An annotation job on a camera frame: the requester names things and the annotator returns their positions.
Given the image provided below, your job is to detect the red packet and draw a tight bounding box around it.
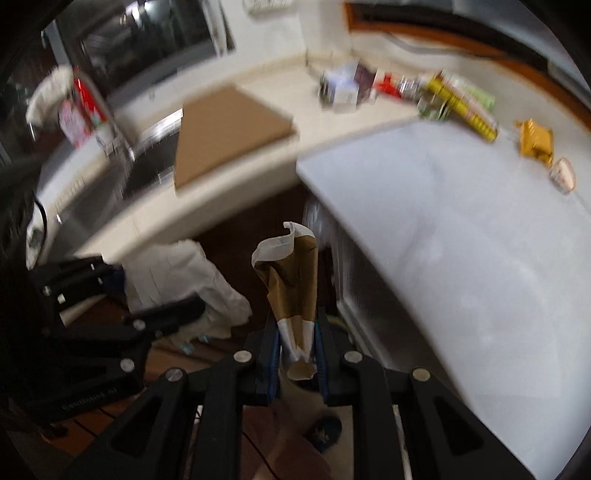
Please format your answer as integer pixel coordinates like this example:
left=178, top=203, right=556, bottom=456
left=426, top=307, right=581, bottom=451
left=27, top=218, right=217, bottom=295
left=58, top=76, right=110, bottom=149

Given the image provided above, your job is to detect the brown cardboard sheet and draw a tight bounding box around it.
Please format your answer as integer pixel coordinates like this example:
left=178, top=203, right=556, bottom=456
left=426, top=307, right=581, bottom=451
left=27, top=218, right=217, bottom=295
left=174, top=85, right=296, bottom=189

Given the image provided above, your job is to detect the steel faucet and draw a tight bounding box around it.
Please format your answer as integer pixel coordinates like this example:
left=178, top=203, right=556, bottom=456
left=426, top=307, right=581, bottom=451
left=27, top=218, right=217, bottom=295
left=90, top=85, right=138, bottom=163

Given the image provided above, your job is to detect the brown and white paper wrapper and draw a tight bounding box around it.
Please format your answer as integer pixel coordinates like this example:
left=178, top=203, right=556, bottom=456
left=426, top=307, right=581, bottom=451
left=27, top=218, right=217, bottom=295
left=250, top=222, right=320, bottom=381

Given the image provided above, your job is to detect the white carton box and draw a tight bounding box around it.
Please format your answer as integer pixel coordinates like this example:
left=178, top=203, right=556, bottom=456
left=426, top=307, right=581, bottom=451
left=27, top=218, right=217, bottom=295
left=320, top=62, right=364, bottom=114

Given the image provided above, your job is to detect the silver foil wrapper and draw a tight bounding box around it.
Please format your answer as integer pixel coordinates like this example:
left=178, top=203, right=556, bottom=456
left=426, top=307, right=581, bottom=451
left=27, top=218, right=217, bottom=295
left=397, top=76, right=428, bottom=101

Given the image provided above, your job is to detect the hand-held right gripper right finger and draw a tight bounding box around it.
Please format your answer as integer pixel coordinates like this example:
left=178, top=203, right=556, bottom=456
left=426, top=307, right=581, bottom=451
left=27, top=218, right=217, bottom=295
left=314, top=310, right=536, bottom=480

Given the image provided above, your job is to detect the small green packet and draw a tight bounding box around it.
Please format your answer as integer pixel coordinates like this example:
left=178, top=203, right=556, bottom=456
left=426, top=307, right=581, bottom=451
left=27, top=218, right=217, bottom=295
left=417, top=91, right=451, bottom=123

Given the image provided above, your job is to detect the gold foil wrapper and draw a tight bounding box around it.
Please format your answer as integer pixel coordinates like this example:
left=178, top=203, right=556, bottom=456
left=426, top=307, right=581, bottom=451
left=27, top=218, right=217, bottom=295
left=515, top=119, right=555, bottom=168

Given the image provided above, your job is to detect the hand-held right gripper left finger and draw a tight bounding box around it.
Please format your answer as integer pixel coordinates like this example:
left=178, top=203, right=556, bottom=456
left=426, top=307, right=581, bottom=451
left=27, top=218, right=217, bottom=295
left=60, top=310, right=282, bottom=480

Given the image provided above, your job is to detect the white washing machine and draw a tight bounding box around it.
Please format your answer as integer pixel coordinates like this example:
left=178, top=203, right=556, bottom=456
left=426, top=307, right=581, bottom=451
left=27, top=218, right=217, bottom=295
left=295, top=121, right=591, bottom=480

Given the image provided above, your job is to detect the brown wooden cabinet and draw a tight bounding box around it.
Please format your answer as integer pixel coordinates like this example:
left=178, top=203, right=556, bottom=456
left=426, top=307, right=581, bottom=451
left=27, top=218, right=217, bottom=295
left=191, top=185, right=335, bottom=328

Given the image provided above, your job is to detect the white power strip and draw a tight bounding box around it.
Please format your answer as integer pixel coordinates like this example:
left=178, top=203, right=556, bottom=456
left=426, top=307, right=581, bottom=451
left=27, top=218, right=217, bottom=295
left=242, top=0, right=297, bottom=14

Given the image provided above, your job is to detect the dark packet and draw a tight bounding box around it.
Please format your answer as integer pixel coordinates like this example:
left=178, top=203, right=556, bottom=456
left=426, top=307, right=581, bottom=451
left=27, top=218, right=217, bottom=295
left=353, top=62, right=380, bottom=101

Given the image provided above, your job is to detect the brown wooden frame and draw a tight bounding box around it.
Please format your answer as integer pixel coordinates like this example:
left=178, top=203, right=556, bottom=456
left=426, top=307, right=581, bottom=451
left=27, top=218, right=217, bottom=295
left=344, top=1, right=591, bottom=136

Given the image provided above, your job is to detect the white plastic bag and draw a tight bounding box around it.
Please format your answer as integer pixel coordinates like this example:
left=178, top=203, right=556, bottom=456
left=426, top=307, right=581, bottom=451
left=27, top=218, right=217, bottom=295
left=122, top=239, right=253, bottom=341

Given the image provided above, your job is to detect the red wrapper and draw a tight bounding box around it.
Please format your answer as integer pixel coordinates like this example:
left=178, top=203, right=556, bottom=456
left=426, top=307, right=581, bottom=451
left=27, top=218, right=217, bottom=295
left=372, top=71, right=403, bottom=99

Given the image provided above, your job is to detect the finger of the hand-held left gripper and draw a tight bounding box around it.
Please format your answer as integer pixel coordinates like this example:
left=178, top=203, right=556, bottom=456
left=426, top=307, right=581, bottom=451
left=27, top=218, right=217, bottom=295
left=28, top=256, right=126, bottom=310
left=44, top=295, right=206, bottom=377

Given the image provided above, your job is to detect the steel kitchen sink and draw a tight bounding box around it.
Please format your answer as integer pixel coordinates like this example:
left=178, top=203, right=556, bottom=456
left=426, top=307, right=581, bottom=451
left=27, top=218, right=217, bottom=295
left=34, top=108, right=184, bottom=252

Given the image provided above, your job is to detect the grey framed window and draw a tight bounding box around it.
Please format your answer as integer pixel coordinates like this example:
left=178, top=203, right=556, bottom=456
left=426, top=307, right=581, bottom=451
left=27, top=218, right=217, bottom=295
left=41, top=0, right=237, bottom=101

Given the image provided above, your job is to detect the white cloth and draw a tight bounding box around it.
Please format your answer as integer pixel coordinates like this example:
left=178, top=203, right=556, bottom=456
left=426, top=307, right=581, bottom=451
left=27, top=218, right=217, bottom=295
left=25, top=65, right=75, bottom=126

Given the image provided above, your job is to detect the cream round trash bin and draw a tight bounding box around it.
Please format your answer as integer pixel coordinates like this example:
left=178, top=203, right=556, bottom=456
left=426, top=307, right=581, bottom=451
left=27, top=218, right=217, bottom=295
left=272, top=318, right=358, bottom=446

